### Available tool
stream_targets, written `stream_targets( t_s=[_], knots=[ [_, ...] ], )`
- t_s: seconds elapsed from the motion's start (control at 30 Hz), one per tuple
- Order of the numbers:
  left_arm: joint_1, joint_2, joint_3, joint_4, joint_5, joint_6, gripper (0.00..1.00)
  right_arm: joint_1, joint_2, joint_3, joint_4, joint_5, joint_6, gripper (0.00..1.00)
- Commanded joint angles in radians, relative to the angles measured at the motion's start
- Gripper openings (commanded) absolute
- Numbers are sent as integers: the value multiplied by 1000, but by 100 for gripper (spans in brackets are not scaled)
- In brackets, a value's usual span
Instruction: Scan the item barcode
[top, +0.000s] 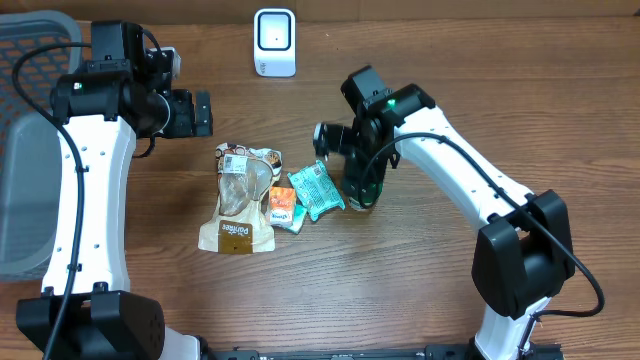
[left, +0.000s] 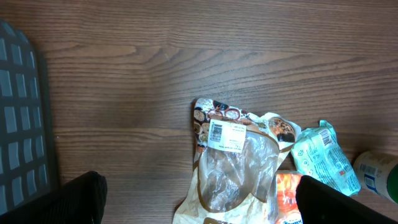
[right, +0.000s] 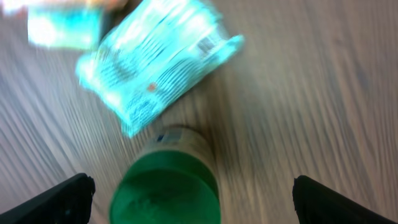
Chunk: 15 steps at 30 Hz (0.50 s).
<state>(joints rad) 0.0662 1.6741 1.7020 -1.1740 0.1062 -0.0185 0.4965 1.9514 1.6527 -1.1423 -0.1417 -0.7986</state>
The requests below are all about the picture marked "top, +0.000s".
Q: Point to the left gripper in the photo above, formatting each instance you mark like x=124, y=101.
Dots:
x=187, y=126

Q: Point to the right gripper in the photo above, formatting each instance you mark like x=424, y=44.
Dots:
x=360, y=170

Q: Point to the teal white snack packet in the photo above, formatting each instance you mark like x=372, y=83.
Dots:
x=316, y=190

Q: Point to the clear brown bread bag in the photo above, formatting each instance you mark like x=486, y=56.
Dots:
x=238, y=225

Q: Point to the small teal white packet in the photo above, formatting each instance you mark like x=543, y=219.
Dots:
x=299, y=215

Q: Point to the orange snack packet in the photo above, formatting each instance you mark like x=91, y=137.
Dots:
x=281, y=208

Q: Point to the green lid white jar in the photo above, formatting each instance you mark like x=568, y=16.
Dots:
x=363, y=201

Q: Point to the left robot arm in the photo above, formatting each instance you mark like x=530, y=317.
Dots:
x=121, y=94

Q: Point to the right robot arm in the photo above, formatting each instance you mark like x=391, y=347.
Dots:
x=523, y=247

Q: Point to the white barcode scanner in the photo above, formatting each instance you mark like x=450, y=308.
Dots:
x=275, y=42

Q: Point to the grey plastic shopping basket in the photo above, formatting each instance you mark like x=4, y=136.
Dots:
x=30, y=151

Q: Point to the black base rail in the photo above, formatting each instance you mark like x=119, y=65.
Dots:
x=380, y=354

